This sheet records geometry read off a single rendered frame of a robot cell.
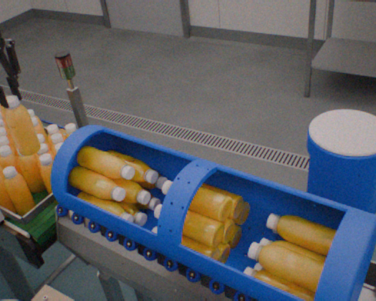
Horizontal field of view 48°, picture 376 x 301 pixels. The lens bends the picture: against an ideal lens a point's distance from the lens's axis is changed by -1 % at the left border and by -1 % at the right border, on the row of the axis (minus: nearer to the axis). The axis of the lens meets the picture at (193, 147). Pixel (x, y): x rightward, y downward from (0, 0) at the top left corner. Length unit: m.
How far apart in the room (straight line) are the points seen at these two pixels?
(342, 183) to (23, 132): 1.05
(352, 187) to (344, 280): 0.68
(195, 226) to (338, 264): 0.37
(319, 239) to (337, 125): 0.63
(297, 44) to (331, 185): 3.15
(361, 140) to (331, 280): 0.72
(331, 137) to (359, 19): 2.92
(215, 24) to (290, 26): 0.86
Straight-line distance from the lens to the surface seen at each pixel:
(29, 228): 1.56
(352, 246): 0.92
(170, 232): 1.05
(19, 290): 1.79
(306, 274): 0.99
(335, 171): 1.51
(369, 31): 4.39
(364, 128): 1.59
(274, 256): 1.01
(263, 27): 4.66
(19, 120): 1.33
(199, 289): 1.21
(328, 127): 1.57
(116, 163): 1.25
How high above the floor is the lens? 1.92
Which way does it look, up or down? 37 degrees down
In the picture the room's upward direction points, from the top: 7 degrees counter-clockwise
